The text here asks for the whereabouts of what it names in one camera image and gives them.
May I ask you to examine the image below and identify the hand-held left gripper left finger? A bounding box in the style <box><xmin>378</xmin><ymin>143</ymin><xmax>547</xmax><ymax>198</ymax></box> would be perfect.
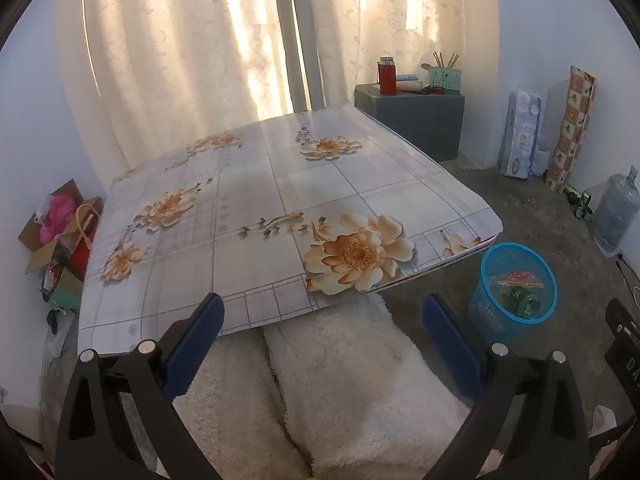
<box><xmin>56</xmin><ymin>292</ymin><xmax>226</xmax><ymax>480</ymax></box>

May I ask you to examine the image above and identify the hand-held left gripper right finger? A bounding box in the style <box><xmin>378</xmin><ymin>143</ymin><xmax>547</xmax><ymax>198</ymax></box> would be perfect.
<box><xmin>421</xmin><ymin>292</ymin><xmax>588</xmax><ymax>480</ymax></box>

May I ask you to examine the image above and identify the blue mesh basket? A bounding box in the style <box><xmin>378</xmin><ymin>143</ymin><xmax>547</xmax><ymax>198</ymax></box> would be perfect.
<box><xmin>467</xmin><ymin>242</ymin><xmax>558</xmax><ymax>343</ymax></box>

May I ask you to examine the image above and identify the person's left leg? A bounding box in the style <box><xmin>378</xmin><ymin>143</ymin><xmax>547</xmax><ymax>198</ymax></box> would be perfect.
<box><xmin>170</xmin><ymin>330</ymin><xmax>311</xmax><ymax>480</ymax></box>

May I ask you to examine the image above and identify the low table with floral cloth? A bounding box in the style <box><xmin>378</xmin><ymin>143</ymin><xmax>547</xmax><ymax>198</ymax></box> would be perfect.
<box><xmin>77</xmin><ymin>105</ymin><xmax>502</xmax><ymax>356</ymax></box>

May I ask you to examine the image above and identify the clear water jug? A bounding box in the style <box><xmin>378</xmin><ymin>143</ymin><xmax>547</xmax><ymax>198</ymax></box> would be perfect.
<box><xmin>587</xmin><ymin>167</ymin><xmax>640</xmax><ymax>258</ymax></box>

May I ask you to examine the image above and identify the white plastic bag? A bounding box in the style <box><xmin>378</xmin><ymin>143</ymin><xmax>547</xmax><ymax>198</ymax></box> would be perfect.
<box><xmin>42</xmin><ymin>320</ymin><xmax>78</xmax><ymax>361</ymax></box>

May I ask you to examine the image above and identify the teal box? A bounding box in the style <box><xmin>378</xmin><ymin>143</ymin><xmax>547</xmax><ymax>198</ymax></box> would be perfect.
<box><xmin>42</xmin><ymin>260</ymin><xmax>83</xmax><ymax>311</ymax></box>

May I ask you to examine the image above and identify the red gift bag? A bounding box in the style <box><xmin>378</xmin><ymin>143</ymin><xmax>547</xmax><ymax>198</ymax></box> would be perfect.
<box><xmin>70</xmin><ymin>199</ymin><xmax>103</xmax><ymax>281</ymax></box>

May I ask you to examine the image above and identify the green toy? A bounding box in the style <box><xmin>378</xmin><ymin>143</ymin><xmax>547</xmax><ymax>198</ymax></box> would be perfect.
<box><xmin>564</xmin><ymin>183</ymin><xmax>596</xmax><ymax>220</ymax></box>

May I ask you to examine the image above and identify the brown cardboard box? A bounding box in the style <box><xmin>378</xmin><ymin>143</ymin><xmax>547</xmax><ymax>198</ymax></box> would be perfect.
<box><xmin>19</xmin><ymin>179</ymin><xmax>103</xmax><ymax>275</ymax></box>

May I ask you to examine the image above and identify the pink plush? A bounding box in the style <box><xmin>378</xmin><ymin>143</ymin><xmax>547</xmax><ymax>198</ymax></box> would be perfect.
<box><xmin>39</xmin><ymin>194</ymin><xmax>76</xmax><ymax>243</ymax></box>

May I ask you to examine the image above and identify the blue white tissue pack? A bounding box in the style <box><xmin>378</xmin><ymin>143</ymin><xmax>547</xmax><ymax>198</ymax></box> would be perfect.
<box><xmin>498</xmin><ymin>89</ymin><xmax>543</xmax><ymax>179</ymax></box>

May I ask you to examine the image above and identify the grey cabinet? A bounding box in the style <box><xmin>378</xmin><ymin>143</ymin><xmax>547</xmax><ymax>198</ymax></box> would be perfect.
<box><xmin>354</xmin><ymin>83</ymin><xmax>466</xmax><ymax>162</ymax></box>

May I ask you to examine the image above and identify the white cardboard box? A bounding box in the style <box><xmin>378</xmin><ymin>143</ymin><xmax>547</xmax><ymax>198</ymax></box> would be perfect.
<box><xmin>532</xmin><ymin>80</ymin><xmax>571</xmax><ymax>177</ymax></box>

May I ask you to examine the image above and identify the green pen holder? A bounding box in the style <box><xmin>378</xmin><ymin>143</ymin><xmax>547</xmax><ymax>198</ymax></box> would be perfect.
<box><xmin>430</xmin><ymin>66</ymin><xmax>462</xmax><ymax>96</ymax></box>

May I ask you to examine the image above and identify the red thermos bottle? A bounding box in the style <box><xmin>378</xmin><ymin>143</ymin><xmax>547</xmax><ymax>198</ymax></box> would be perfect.
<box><xmin>377</xmin><ymin>56</ymin><xmax>397</xmax><ymax>96</ymax></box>

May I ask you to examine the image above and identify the cream patterned curtain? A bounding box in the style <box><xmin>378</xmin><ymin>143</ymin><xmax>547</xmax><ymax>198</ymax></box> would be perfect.
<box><xmin>305</xmin><ymin>0</ymin><xmax>501</xmax><ymax>111</ymax></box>
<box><xmin>55</xmin><ymin>0</ymin><xmax>296</xmax><ymax>176</ymax></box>

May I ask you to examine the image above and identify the grey window post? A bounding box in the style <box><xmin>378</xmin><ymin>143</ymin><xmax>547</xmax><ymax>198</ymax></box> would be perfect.
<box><xmin>267</xmin><ymin>0</ymin><xmax>326</xmax><ymax>113</ymax></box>

